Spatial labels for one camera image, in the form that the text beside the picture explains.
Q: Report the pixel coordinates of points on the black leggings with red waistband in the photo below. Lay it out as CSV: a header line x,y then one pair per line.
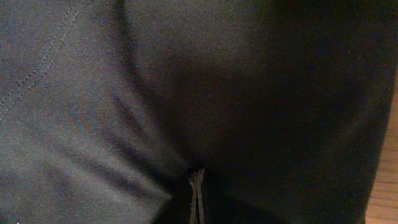
x,y
105,104

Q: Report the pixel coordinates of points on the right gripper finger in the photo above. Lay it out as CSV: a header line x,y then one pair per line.
x,y
178,209
215,208

